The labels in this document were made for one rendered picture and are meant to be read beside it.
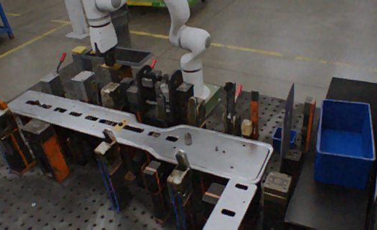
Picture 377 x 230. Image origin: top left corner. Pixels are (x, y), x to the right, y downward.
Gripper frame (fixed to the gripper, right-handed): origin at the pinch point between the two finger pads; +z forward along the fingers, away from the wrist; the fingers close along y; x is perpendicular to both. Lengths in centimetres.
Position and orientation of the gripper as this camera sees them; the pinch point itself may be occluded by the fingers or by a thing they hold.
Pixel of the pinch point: (110, 60)
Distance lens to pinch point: 144.8
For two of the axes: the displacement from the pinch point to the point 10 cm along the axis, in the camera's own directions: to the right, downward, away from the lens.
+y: -5.0, 5.4, -6.8
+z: 1.1, 8.2, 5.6
